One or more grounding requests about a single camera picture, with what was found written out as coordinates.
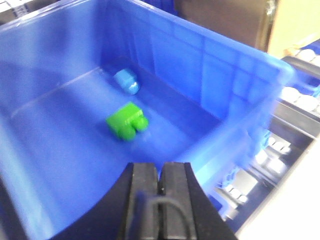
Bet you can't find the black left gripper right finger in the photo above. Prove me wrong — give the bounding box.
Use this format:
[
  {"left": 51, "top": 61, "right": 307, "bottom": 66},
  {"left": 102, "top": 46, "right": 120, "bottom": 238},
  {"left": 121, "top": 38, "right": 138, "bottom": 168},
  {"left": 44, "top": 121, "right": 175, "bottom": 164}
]
[{"left": 159, "top": 162, "right": 237, "bottom": 240}]

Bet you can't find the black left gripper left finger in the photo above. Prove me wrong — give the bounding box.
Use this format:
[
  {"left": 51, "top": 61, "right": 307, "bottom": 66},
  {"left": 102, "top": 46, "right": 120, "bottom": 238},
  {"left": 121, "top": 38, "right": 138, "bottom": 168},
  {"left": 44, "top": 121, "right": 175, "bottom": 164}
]
[{"left": 53, "top": 163, "right": 159, "bottom": 240}]

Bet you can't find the green toy block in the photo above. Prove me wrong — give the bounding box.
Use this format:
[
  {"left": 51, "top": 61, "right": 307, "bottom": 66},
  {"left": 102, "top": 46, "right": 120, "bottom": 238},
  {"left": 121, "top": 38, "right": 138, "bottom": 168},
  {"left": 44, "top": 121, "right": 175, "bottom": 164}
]
[{"left": 105, "top": 102, "right": 149, "bottom": 141}]

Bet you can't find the blue toy block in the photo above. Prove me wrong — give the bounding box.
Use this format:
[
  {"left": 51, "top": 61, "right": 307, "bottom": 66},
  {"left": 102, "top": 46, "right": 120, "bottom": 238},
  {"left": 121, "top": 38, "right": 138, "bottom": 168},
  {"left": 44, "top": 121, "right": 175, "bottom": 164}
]
[{"left": 113, "top": 68, "right": 140, "bottom": 95}]

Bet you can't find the blue plastic bin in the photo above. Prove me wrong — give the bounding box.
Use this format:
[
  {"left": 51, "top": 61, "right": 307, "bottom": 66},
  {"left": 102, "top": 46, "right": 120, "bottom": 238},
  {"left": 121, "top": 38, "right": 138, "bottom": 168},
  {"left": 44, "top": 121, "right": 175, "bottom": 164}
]
[{"left": 0, "top": 0, "right": 296, "bottom": 240}]

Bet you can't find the black parts tray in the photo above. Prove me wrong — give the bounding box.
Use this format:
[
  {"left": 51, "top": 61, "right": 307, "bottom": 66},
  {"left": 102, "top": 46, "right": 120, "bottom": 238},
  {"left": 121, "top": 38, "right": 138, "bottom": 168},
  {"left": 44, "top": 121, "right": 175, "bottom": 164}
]
[{"left": 213, "top": 56, "right": 320, "bottom": 222}]

